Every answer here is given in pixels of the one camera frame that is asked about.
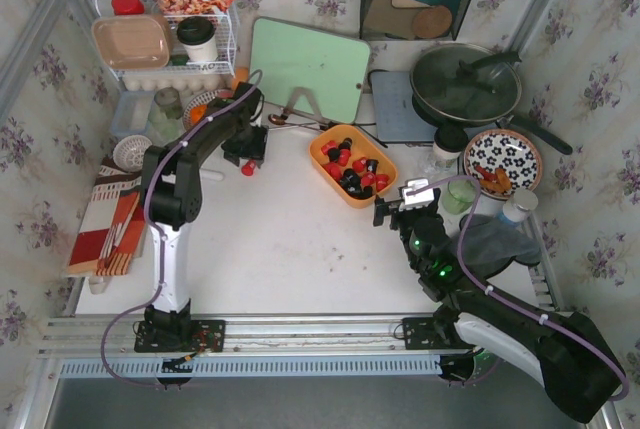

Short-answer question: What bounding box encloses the green cutting board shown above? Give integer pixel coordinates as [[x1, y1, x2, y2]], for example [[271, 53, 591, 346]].
[[250, 17, 371, 123]]

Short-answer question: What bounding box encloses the grey induction cooker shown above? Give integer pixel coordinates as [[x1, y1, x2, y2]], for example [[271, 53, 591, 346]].
[[369, 70, 436, 144]]

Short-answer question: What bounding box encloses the white cup black lid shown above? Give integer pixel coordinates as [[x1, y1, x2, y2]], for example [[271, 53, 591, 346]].
[[176, 16, 218, 63]]

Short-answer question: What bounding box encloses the clear glass jar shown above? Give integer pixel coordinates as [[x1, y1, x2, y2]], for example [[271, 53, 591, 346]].
[[149, 87, 184, 145]]

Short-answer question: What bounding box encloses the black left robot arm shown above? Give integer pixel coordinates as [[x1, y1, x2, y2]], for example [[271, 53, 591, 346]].
[[134, 82, 261, 353]]

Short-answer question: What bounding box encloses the clear blue rimmed container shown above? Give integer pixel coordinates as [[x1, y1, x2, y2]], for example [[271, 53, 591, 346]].
[[110, 91, 154, 139]]

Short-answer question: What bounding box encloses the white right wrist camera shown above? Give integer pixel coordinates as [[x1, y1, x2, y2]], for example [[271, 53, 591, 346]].
[[399, 178, 441, 211]]

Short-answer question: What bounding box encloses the egg tray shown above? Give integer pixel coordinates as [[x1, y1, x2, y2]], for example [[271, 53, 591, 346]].
[[122, 75, 226, 95]]

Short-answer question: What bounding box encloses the green translucent cup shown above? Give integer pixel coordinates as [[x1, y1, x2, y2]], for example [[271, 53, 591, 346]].
[[442, 177, 481, 215]]

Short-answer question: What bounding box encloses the red coffee capsule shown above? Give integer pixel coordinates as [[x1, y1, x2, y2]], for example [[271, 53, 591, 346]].
[[352, 158, 367, 173], [337, 149, 351, 167], [241, 160, 257, 177], [360, 172, 376, 187], [321, 140, 337, 155], [323, 162, 342, 181], [375, 174, 389, 192]]

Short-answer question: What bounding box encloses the black frying pan with lid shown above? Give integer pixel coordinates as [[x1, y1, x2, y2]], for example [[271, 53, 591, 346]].
[[409, 43, 573, 155]]

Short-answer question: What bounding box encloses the red lidded jar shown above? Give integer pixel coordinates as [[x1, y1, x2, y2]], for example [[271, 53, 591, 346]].
[[111, 0, 145, 16]]

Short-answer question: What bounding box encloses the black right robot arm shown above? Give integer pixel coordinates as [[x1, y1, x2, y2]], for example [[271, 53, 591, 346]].
[[373, 198, 628, 424]]

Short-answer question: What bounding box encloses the white strainer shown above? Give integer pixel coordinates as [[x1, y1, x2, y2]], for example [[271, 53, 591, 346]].
[[113, 135, 152, 172]]

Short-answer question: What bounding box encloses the striped red cloth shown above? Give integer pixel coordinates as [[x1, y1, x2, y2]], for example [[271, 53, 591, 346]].
[[66, 157, 146, 277]]

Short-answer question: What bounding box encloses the white wire rack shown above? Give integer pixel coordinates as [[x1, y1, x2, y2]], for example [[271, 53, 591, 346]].
[[94, 0, 240, 80]]

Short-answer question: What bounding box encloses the metal spoon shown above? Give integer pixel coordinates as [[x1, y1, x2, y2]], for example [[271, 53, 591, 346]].
[[267, 114, 330, 133]]

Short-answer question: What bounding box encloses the white blue bottle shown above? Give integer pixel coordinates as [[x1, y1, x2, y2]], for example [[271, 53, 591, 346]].
[[496, 188, 539, 227]]

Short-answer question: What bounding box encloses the beige plastic container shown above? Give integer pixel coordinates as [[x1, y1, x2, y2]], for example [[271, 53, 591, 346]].
[[92, 14, 172, 71]]

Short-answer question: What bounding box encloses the grey cloth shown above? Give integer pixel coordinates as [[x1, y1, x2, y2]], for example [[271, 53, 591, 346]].
[[459, 215, 542, 279]]

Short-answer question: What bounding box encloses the blue flower patterned plate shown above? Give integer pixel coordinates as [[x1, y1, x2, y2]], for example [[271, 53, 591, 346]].
[[462, 129, 543, 201]]

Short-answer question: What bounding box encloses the bowl with fruit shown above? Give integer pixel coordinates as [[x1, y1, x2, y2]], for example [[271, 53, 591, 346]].
[[182, 89, 233, 131]]

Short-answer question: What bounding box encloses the small cup black lid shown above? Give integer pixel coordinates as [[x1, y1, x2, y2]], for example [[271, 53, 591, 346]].
[[433, 124, 469, 161]]

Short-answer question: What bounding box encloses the orange plastic storage basket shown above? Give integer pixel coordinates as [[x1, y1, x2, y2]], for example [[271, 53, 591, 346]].
[[308, 124, 398, 209]]

